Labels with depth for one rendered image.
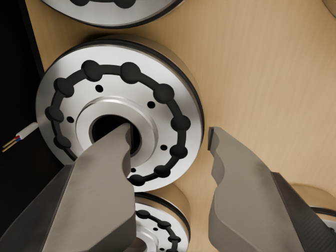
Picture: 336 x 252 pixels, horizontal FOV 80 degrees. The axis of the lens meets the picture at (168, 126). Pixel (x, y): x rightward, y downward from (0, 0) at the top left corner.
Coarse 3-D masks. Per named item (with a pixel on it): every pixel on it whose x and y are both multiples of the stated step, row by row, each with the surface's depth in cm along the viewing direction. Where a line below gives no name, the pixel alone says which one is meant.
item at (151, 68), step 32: (64, 64) 10; (96, 64) 11; (128, 64) 10; (160, 64) 10; (64, 96) 12; (96, 96) 11; (128, 96) 11; (160, 96) 11; (192, 96) 11; (64, 128) 12; (160, 128) 12; (192, 128) 12; (64, 160) 14; (160, 160) 13; (192, 160) 13
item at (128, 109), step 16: (112, 96) 11; (80, 112) 11; (96, 112) 11; (112, 112) 11; (128, 112) 11; (144, 112) 11; (80, 128) 12; (144, 128) 11; (80, 144) 12; (144, 144) 12; (144, 160) 12
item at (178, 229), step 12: (144, 204) 15; (156, 204) 16; (144, 216) 16; (156, 216) 16; (168, 216) 16; (156, 228) 17; (168, 228) 17; (180, 228) 16; (168, 240) 17; (180, 240) 17
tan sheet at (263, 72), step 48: (192, 0) 11; (240, 0) 11; (288, 0) 11; (48, 48) 13; (192, 48) 12; (240, 48) 12; (288, 48) 12; (240, 96) 14; (288, 96) 13; (288, 144) 15; (192, 192) 19; (192, 240) 22
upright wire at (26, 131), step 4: (32, 124) 12; (36, 124) 13; (24, 128) 12; (28, 128) 12; (32, 128) 12; (20, 132) 12; (24, 132) 12; (28, 132) 12; (16, 136) 11; (20, 136) 12; (24, 136) 12; (12, 140) 11; (16, 140) 11; (12, 144) 11; (4, 148) 11
